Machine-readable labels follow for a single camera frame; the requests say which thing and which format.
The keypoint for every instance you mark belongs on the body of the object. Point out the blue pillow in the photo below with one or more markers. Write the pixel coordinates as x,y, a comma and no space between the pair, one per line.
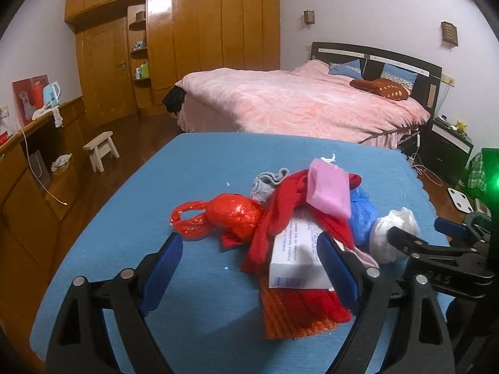
403,77
350,69

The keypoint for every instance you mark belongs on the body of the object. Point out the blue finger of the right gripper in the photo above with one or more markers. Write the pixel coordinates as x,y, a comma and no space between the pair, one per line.
451,229

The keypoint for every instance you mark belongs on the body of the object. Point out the wall lamp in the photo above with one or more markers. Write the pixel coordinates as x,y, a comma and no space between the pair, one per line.
449,34
309,17

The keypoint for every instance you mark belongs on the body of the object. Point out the right blue pillow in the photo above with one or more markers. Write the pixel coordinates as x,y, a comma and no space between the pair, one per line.
403,77

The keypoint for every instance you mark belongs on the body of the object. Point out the bed with pink duvet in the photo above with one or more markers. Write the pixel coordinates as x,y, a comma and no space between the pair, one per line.
307,101

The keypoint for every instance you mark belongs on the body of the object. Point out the blue plastic bag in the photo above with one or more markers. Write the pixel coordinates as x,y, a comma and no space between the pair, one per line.
363,217

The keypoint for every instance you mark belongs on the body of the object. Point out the small white wooden stool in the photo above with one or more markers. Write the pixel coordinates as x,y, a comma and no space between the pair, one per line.
99,147

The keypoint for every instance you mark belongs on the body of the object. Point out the pink pouch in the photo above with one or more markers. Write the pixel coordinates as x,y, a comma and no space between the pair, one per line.
328,189

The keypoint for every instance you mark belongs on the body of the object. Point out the brown dotted pillow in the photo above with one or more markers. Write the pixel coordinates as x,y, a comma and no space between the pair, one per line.
382,87

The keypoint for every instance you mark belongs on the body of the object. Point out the wooden side cabinet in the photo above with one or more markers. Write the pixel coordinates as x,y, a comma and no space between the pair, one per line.
32,217

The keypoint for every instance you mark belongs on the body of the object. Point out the red plastic bag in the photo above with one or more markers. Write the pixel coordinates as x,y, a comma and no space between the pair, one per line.
233,214

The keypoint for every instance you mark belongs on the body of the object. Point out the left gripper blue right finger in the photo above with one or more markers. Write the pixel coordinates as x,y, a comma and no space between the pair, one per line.
337,265

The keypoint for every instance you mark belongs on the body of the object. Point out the white paper box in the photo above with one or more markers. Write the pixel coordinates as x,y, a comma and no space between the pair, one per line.
294,263

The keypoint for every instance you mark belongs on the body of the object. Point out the black nightstand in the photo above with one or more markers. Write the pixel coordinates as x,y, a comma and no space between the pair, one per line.
445,151

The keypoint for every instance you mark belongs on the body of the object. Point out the blue table cloth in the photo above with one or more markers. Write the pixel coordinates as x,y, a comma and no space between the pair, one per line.
210,318

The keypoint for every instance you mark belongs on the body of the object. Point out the right wall lamp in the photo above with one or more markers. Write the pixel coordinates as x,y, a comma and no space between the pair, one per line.
449,34

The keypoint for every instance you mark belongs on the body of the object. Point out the orange knitted cloth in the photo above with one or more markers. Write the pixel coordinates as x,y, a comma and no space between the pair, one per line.
281,322

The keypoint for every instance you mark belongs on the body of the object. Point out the left blue pillow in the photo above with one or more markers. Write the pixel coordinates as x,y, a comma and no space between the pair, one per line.
350,69

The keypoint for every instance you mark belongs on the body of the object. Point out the plaid shirt on chair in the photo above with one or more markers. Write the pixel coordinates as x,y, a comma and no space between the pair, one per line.
476,174

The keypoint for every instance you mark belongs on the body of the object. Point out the yellow plush toy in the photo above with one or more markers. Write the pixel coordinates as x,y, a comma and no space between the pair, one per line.
461,127

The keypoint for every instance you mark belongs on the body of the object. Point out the white plastic bag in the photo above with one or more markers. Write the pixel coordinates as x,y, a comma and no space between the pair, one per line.
384,228

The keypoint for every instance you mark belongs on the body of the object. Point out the red framed picture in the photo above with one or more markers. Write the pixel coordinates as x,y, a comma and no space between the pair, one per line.
24,95

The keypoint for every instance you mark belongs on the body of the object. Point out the left wall lamp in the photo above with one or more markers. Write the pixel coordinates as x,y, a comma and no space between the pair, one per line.
309,17

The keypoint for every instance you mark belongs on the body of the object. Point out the grey sock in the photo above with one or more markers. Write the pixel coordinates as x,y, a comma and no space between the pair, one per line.
266,183

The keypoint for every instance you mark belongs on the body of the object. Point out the light blue electric kettle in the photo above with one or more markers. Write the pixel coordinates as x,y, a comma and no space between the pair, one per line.
51,94

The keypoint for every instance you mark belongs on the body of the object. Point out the white bathroom scale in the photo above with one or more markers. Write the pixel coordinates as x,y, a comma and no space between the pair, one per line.
460,201

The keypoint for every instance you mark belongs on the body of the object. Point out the wooden wardrobe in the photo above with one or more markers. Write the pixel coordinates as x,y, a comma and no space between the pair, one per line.
131,52

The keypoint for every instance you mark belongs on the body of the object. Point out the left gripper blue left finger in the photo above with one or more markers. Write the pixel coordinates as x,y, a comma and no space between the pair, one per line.
156,271

